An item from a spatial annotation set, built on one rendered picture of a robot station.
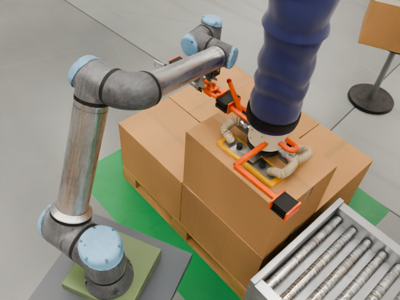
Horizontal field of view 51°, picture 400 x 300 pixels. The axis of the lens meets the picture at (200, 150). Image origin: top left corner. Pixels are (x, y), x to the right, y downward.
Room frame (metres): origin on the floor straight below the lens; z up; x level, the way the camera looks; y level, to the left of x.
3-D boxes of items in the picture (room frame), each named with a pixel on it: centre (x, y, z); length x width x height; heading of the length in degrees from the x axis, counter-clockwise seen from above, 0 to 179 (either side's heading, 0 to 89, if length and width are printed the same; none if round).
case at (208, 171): (1.33, -0.28, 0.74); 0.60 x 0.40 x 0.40; 46
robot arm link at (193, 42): (1.48, 0.05, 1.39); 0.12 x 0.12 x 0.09; 60
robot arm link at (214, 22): (1.58, 0.00, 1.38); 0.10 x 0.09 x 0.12; 150
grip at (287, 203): (0.92, -0.34, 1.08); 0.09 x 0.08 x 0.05; 137
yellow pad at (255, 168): (1.25, -0.23, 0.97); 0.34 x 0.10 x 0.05; 47
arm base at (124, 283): (0.70, 0.31, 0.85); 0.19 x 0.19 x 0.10
